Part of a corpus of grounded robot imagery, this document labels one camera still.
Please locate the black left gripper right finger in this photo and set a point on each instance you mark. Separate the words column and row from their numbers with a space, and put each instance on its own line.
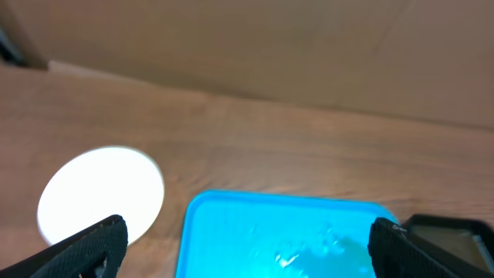
column 396, row 252

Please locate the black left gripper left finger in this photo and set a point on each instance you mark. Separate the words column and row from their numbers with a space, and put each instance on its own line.
column 95, row 252

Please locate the white plate with orange stain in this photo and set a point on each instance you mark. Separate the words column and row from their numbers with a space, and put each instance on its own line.
column 112, row 180

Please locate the black water tray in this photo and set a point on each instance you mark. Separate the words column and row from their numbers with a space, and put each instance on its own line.
column 468, row 239

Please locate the blue plastic tray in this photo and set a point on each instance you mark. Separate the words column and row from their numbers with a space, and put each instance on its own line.
column 245, row 234

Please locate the cardboard backdrop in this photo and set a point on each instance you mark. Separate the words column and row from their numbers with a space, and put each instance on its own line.
column 430, row 60

